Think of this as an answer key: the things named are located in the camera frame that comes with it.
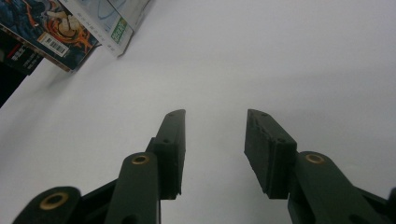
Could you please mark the white table cover board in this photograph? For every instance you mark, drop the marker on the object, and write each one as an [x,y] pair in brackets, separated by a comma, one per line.
[280,62]

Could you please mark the white magazine with picture grid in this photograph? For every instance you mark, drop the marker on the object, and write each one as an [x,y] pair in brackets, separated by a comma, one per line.
[106,21]

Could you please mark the black magazine with red graphic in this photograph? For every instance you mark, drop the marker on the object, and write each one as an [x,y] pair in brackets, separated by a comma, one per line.
[18,53]

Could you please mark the magazine with blue front cover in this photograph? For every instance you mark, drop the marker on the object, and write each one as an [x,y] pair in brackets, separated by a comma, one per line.
[46,28]

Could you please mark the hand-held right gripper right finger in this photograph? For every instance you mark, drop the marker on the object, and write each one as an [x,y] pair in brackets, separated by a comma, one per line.
[267,155]

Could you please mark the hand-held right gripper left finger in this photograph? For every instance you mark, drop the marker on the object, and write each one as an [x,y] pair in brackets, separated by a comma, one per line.
[171,155]

